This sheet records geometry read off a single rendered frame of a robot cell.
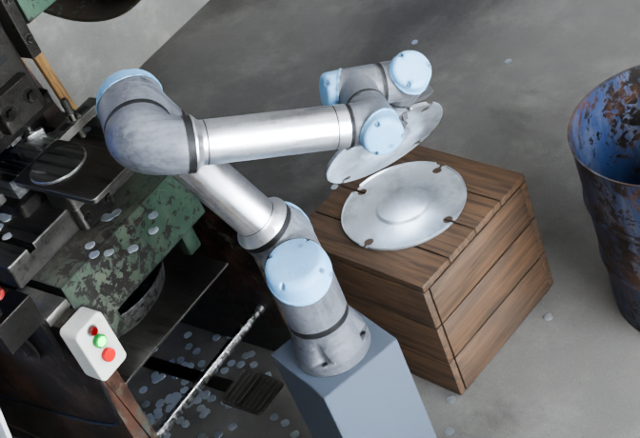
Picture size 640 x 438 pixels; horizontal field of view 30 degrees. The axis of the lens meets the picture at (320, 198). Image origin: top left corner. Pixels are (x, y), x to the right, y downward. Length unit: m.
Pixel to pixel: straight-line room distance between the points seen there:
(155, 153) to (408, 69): 0.48
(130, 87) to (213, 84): 2.07
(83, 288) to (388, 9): 1.98
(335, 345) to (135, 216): 0.55
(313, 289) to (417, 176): 0.71
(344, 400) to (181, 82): 2.13
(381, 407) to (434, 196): 0.58
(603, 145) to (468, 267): 0.41
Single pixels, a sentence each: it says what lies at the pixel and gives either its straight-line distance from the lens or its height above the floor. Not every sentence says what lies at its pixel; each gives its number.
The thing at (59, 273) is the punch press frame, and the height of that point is 0.64.
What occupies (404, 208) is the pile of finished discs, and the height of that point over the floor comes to 0.36.
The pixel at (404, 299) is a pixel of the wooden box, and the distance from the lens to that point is 2.56.
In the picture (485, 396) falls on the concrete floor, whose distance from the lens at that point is 2.71.
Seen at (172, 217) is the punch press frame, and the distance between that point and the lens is 2.58.
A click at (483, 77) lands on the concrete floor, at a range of 3.63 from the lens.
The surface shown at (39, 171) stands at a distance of 2.50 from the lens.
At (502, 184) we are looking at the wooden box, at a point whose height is 0.35.
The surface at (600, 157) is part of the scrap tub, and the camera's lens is 2.71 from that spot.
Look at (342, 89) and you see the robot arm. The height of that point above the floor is 0.90.
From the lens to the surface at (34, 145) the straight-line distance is 2.60.
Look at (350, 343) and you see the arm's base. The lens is 2.21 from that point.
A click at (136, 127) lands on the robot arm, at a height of 1.06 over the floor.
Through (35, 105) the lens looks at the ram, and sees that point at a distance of 2.45.
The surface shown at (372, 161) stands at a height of 0.48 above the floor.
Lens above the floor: 2.02
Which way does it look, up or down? 37 degrees down
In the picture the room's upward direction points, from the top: 23 degrees counter-clockwise
